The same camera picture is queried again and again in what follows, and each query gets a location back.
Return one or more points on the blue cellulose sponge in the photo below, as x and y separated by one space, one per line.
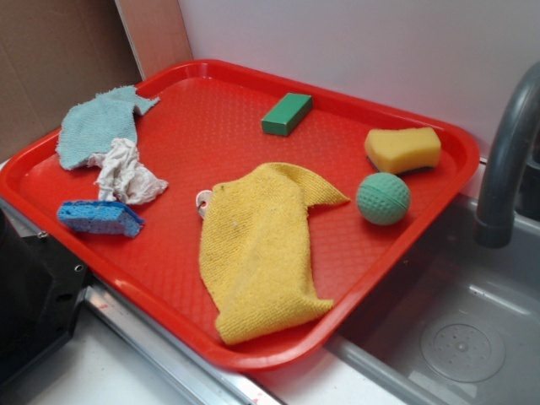
100 218

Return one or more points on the grey sink faucet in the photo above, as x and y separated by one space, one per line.
510 182

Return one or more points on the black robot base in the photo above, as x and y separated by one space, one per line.
42 286

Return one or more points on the green rectangular sponge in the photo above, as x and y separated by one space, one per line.
287 114

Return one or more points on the light blue terry cloth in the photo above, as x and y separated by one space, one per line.
89 128

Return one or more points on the grey plastic sink basin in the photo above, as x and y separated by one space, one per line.
452 322

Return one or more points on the yellow microfiber cloth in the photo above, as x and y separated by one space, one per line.
255 252

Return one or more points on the white crumpled rag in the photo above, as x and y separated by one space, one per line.
123 178

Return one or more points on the red plastic tray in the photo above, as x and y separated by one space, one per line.
207 129

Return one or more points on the green dimpled ball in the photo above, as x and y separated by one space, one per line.
383 199

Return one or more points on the yellow sponge with dark base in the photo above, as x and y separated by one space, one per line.
402 151

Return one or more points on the small pink round object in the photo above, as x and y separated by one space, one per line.
203 200

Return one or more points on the brown cardboard panel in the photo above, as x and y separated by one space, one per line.
54 55

